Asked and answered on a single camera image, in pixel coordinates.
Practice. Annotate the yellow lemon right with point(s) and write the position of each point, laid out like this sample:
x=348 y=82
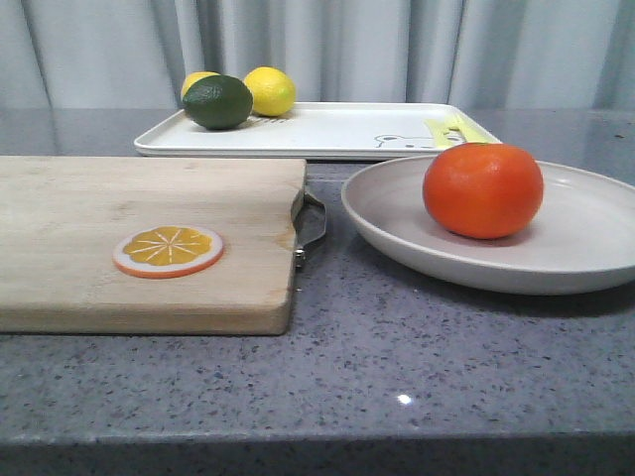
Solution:
x=274 y=93

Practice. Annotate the yellow lemon left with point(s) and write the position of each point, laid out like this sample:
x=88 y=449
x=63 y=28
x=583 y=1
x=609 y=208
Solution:
x=193 y=78

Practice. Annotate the white rectangular tray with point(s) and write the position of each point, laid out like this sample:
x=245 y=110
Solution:
x=320 y=131

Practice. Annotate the wooden cutting board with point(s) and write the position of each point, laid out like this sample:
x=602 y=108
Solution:
x=62 y=217

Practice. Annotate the metal cutting board handle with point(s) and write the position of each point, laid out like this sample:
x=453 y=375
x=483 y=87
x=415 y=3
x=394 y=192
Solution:
x=309 y=219

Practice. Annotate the green lime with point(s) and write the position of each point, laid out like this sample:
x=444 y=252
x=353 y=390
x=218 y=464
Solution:
x=218 y=102

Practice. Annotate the grey curtain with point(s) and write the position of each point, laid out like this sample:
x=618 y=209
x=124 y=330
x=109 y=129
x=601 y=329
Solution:
x=472 y=54

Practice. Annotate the orange mandarin fruit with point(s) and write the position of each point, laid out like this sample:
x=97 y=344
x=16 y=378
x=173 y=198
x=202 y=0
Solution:
x=483 y=191

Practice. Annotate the beige round plate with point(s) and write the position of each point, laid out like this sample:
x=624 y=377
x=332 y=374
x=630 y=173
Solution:
x=581 y=240

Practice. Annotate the yellow plastic fork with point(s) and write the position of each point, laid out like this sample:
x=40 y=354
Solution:
x=468 y=129

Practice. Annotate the orange slice toy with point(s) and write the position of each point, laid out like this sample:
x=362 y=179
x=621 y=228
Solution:
x=168 y=251

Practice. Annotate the yellow lemon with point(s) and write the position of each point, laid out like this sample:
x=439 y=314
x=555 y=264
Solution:
x=193 y=78
x=274 y=93

